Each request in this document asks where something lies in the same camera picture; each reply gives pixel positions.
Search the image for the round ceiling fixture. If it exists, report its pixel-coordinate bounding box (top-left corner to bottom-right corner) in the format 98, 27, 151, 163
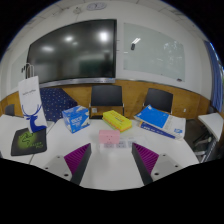
86, 2, 108, 11

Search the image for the blue and white paper pack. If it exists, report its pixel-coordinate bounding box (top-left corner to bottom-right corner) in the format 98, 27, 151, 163
133, 104, 187, 140

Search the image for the white paper bag blue deer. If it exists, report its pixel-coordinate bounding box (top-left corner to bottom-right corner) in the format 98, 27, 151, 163
17, 63, 48, 134

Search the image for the large black wall screen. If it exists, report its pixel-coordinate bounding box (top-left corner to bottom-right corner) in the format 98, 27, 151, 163
26, 18, 118, 85

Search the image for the blue curtain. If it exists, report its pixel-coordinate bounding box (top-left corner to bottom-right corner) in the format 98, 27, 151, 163
203, 39, 224, 114

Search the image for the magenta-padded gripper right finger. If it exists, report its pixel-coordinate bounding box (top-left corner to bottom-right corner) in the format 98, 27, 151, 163
131, 142, 184, 186

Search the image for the blue dotted seat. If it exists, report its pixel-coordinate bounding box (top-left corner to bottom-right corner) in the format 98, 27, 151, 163
39, 87, 78, 124

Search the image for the black mouse pad green print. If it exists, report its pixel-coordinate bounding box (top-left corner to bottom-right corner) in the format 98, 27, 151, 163
10, 127, 48, 157

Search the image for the blue tissue box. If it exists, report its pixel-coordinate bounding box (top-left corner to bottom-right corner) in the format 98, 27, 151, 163
61, 105, 91, 134

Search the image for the dark blue paper pack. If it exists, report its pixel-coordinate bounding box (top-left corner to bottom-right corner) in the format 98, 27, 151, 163
138, 121, 178, 140

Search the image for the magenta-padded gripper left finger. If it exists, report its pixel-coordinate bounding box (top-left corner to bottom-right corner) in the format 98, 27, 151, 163
42, 143, 93, 186

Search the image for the white side table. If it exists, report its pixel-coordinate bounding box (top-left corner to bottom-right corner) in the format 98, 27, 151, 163
193, 112, 224, 164

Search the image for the glass whiteboard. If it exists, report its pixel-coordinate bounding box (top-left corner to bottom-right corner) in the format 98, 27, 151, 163
122, 22, 186, 82

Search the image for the yellow and orange box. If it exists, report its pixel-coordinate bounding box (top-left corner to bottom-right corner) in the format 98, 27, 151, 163
101, 109, 134, 134

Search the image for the dark chair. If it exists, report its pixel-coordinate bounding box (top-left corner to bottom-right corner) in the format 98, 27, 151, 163
4, 103, 16, 117

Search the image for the black chair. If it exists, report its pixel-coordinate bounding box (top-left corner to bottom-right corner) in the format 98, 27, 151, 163
143, 87, 175, 115
89, 84, 126, 120

